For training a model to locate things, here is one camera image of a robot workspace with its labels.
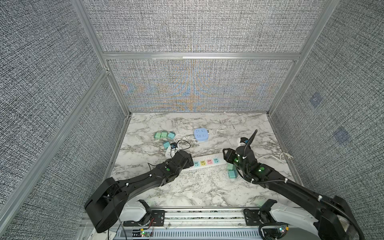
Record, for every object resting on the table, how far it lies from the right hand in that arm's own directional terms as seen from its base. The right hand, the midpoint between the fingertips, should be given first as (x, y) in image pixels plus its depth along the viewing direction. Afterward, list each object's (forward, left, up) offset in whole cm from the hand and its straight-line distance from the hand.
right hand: (225, 148), depth 81 cm
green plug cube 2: (+19, +37, -14) cm, 44 cm away
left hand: (-2, +20, -7) cm, 21 cm away
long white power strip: (-2, +9, -13) cm, 15 cm away
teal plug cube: (+18, +32, -14) cm, 40 cm away
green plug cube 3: (-7, -4, -11) cm, 13 cm away
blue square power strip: (+19, +12, -13) cm, 26 cm away
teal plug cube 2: (-10, -5, -12) cm, 16 cm away
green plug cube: (+18, +42, -14) cm, 48 cm away
